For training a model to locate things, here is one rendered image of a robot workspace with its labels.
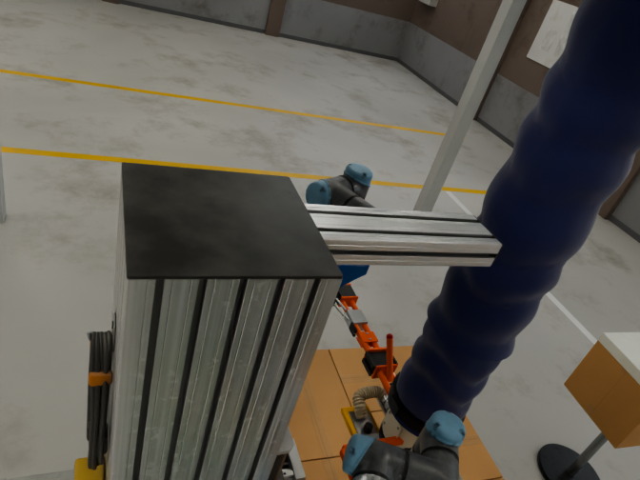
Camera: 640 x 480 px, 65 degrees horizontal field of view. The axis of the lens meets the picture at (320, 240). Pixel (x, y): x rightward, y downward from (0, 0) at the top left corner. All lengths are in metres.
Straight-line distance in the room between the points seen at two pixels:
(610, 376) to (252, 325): 2.53
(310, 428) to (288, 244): 1.77
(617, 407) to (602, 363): 0.22
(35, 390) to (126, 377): 2.43
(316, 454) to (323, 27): 10.53
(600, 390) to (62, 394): 2.78
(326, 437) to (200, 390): 1.68
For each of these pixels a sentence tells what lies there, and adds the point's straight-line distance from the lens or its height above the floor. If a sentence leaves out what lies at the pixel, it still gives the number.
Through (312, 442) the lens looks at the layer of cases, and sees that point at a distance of 2.31.
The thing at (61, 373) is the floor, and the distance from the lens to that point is 3.14.
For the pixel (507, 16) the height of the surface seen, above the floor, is 2.12.
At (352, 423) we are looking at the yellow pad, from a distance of 1.74.
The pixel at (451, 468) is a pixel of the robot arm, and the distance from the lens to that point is 1.06.
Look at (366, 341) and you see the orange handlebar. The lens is 1.82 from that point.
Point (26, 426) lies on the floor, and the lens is 2.95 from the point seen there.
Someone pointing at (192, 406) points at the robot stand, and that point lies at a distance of 0.72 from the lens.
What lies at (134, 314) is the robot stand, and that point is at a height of 1.97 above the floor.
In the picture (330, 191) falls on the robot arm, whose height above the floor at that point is 1.84.
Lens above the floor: 2.38
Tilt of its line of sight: 32 degrees down
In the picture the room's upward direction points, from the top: 18 degrees clockwise
